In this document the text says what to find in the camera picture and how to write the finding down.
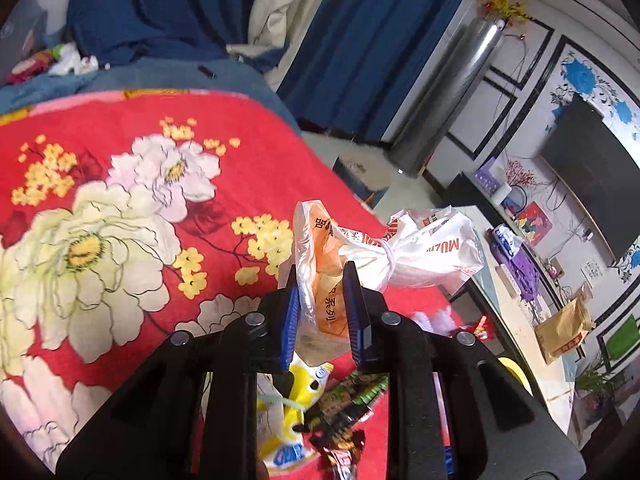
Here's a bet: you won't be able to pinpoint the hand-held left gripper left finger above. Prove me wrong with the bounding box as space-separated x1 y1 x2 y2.
55 280 302 480

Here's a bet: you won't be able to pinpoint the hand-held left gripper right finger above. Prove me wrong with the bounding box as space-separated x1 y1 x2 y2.
343 260 586 480

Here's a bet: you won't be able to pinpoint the yellow snack wrapper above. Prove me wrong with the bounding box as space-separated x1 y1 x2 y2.
257 352 335 476

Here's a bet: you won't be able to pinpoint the green snack wrapper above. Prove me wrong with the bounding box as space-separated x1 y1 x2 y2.
304 374 390 433

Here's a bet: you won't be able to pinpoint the white foam net bundle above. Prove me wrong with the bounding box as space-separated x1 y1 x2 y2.
412 309 453 335

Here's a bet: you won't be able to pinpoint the white plastic bag orange print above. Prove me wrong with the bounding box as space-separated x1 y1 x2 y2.
291 200 485 361

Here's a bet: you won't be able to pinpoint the dark red snack wrapper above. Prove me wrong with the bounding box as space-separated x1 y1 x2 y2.
320 430 367 480

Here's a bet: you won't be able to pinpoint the beige power strip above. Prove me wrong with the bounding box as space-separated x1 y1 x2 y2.
495 264 521 297

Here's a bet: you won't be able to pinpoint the marble-top coffee table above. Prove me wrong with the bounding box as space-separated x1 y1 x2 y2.
372 195 596 436

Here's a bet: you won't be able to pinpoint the white tissue pack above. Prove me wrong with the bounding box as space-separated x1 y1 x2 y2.
492 224 523 256

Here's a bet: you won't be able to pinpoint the colourful painting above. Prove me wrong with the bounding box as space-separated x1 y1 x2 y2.
515 201 553 247

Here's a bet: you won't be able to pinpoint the brown paper bag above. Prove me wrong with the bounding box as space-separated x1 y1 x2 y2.
534 296 593 365

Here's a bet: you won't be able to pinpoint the red dried flowers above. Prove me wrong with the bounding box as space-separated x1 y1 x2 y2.
502 157 538 191

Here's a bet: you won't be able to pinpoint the silver cylindrical air conditioner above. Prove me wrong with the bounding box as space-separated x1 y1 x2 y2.
390 17 503 177

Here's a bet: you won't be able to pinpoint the green potted plant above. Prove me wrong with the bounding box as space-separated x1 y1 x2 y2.
575 357 618 403

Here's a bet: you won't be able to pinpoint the blue curtain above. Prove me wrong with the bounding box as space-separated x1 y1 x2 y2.
277 0 483 143
67 0 261 66

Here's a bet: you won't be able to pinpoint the red floral blanket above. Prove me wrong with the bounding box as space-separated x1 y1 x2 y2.
0 89 451 480

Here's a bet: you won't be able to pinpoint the blue bed sheet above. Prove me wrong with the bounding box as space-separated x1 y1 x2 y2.
0 52 301 131

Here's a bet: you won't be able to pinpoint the beige curtain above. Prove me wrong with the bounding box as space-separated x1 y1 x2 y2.
247 0 351 91

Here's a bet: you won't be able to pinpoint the yellow artificial flowers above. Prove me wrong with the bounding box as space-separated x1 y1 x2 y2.
474 0 538 41

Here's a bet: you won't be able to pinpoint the red stuffed toy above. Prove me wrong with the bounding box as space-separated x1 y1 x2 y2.
6 57 56 83

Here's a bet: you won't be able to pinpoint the grey cushion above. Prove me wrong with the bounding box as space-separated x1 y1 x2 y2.
0 10 48 81

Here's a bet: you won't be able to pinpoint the round frame ornament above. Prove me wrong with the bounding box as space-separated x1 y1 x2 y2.
502 185 528 216

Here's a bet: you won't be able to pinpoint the black wall television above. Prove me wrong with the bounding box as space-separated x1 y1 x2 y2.
541 94 640 261

